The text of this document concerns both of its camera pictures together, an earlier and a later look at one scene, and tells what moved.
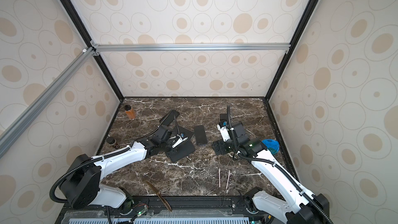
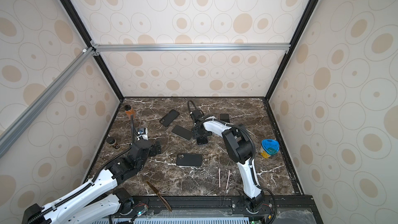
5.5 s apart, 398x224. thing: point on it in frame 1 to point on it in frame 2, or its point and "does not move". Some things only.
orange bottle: (130, 111) does not move
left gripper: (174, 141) to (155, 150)
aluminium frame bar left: (14, 131) does not move
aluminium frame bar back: (191, 47) does not move
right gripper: (220, 143) to (195, 134)
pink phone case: (223, 117) does not move
